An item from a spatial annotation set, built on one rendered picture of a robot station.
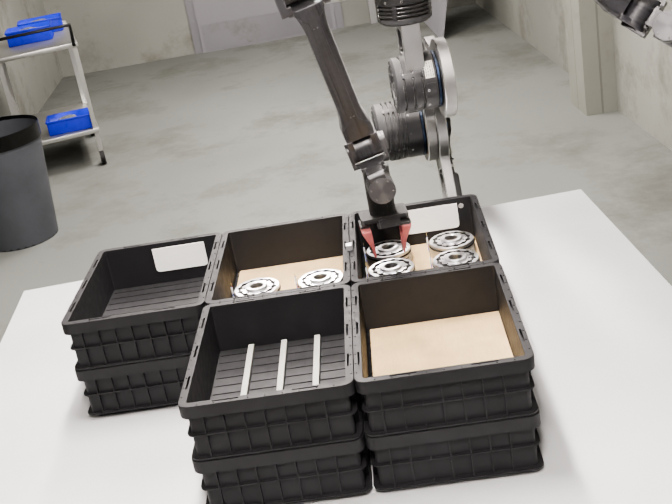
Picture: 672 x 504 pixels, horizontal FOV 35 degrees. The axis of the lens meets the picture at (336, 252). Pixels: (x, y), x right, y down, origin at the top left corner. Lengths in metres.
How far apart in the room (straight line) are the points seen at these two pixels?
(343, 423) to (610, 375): 0.60
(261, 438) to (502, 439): 0.41
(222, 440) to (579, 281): 1.05
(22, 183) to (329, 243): 3.20
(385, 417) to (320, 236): 0.78
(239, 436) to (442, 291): 0.54
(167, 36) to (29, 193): 4.32
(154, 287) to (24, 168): 3.01
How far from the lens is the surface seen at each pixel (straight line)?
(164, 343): 2.22
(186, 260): 2.54
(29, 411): 2.44
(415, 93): 2.66
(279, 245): 2.50
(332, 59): 2.10
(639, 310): 2.39
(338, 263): 2.47
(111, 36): 9.68
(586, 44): 6.04
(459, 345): 2.04
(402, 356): 2.02
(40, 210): 5.61
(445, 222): 2.49
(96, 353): 2.25
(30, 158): 5.52
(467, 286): 2.12
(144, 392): 2.28
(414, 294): 2.11
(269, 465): 1.86
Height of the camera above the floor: 1.80
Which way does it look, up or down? 23 degrees down
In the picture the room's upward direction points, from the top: 10 degrees counter-clockwise
